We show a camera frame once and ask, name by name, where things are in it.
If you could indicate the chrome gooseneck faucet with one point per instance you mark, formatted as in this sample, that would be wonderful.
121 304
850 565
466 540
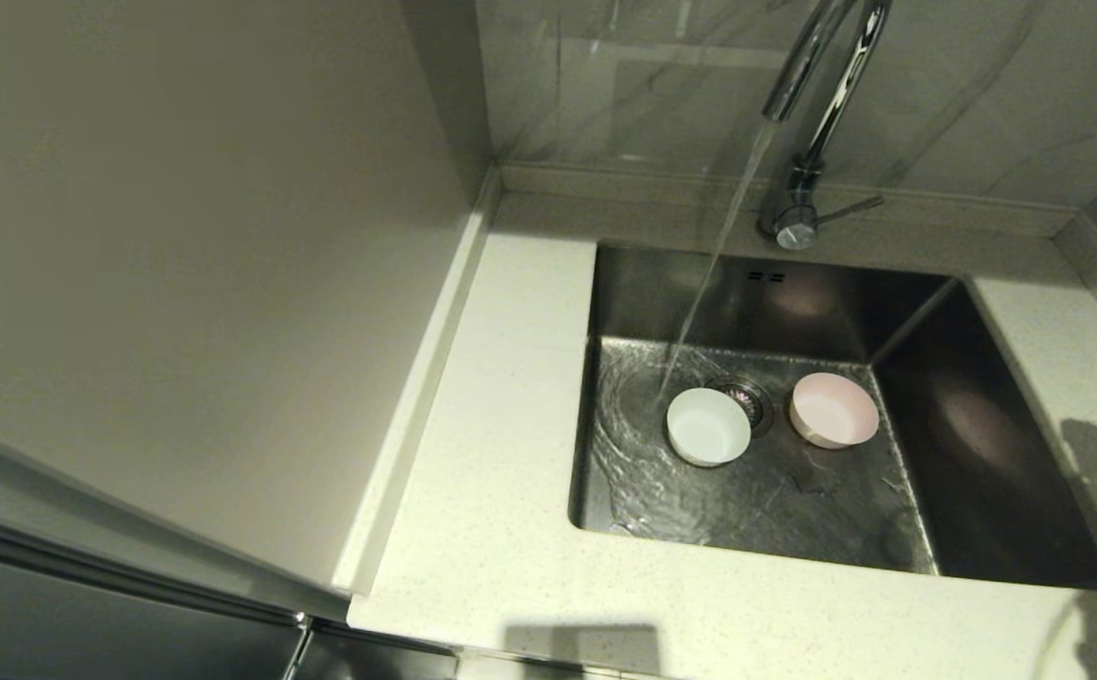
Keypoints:
799 212

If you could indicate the pink plastic bowl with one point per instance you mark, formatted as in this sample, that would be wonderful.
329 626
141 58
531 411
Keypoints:
832 411

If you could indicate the white plastic bowl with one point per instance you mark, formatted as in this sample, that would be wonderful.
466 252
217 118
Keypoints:
707 427

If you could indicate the grey tall cabinet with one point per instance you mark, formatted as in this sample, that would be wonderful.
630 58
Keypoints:
180 283

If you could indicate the round metal drain strainer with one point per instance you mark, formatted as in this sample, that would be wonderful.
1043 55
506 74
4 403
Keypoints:
758 401

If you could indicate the stainless steel sink basin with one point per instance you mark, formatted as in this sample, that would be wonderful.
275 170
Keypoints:
794 510

